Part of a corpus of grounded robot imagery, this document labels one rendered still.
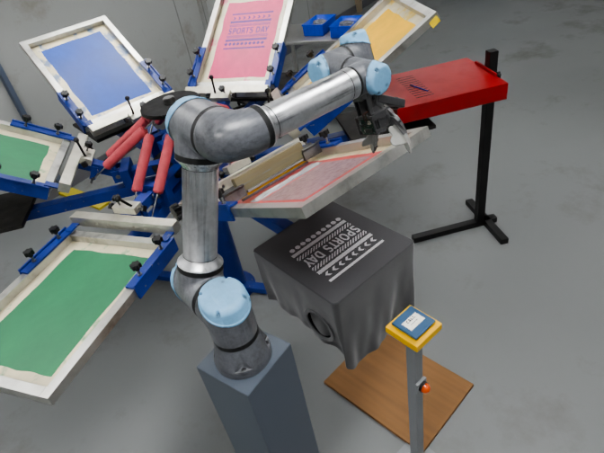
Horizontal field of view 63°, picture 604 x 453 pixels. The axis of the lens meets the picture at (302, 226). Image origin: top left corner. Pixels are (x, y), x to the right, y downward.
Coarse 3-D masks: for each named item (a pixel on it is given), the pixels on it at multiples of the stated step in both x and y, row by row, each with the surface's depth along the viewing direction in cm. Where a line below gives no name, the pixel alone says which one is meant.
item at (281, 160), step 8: (296, 144) 208; (280, 152) 204; (288, 152) 205; (296, 152) 208; (272, 160) 202; (280, 160) 204; (288, 160) 206; (296, 160) 208; (256, 168) 198; (264, 168) 200; (272, 168) 202; (280, 168) 204; (240, 176) 194; (248, 176) 196; (256, 176) 198; (264, 176) 200; (240, 184) 194; (248, 184) 196
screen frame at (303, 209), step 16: (416, 128) 170; (352, 144) 195; (384, 144) 181; (416, 144) 163; (368, 160) 157; (384, 160) 156; (352, 176) 149; (368, 176) 152; (320, 192) 145; (336, 192) 146; (240, 208) 173; (256, 208) 162; (272, 208) 153; (288, 208) 145; (304, 208) 140; (320, 208) 143
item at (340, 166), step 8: (376, 152) 178; (328, 160) 202; (336, 160) 195; (344, 160) 188; (352, 160) 182; (360, 160) 177; (312, 168) 201; (320, 168) 194; (328, 168) 187; (336, 168) 182; (344, 168) 176; (352, 168) 171; (288, 176) 207; (304, 176) 193; (312, 176) 186; (320, 176) 181; (328, 176) 175; (336, 176) 170
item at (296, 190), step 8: (272, 184) 205; (288, 184) 192; (296, 184) 186; (304, 184) 180; (312, 184) 174; (320, 184) 169; (328, 184) 165; (272, 192) 190; (280, 192) 184; (288, 192) 179; (296, 192) 174; (304, 192) 168; (312, 192) 164; (240, 200) 203; (248, 200) 196; (264, 200) 183; (272, 200) 178; (280, 200) 172; (288, 200) 168; (296, 200) 163; (304, 200) 159
